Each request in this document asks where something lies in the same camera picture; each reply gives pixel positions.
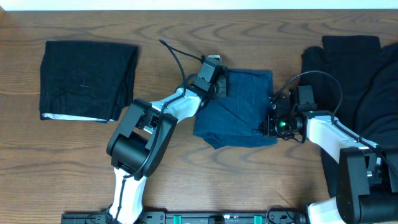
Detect dark blue shorts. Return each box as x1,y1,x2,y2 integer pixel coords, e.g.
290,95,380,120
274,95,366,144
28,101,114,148
193,69,277,149

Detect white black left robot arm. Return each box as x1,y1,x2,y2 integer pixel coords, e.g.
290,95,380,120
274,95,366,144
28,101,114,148
106,69,228,223

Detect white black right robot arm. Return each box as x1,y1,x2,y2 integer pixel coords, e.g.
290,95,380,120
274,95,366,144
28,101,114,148
259,96,397,223

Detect black garment pile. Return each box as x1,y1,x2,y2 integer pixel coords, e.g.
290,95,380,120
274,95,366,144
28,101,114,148
300,35,398,200

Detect folded black garment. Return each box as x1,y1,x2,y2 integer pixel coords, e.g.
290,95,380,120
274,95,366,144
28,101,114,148
39,40,139,123

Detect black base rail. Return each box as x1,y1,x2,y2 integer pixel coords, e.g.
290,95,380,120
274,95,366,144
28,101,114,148
61,210,309,224

